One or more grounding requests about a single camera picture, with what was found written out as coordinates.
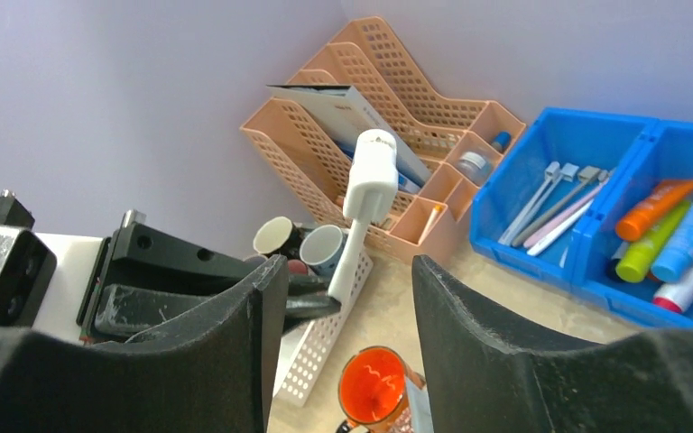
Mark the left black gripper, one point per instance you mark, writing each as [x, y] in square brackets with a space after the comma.
[143, 277]

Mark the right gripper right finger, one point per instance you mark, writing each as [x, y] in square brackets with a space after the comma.
[489, 369]

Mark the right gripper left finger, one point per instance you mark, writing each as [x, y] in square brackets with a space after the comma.
[210, 369]

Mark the orange translucent cup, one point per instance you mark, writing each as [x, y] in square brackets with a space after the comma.
[373, 390]

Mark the white toothbrush with cap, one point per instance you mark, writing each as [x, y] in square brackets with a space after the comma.
[371, 189]

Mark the beige grey toothbrush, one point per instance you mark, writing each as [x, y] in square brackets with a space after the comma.
[585, 176]

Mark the white toothpaste tube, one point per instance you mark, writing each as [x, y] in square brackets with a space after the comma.
[419, 404]

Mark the white plastic cup bin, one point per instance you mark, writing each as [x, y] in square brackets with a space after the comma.
[305, 350]

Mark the cream ceramic mug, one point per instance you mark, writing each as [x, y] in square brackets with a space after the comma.
[280, 236]

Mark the white orange tipped pen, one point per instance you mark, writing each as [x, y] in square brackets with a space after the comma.
[431, 220]

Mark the peach plastic desk organizer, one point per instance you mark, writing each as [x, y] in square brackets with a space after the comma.
[368, 55]

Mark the white paper folder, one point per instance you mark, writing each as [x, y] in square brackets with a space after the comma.
[343, 113]

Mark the yellow green small tube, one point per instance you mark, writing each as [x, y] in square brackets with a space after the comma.
[636, 263]

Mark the white red capped tube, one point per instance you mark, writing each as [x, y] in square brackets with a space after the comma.
[690, 281]

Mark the clear small jar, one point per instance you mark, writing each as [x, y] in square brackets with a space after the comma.
[475, 167]

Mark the orange small tube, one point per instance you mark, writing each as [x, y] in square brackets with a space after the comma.
[644, 215]

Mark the blue small tube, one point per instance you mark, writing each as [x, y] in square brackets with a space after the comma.
[690, 236]

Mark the blue plastic compartment bin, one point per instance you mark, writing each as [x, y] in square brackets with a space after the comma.
[639, 152]

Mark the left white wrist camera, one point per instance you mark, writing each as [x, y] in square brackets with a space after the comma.
[43, 277]

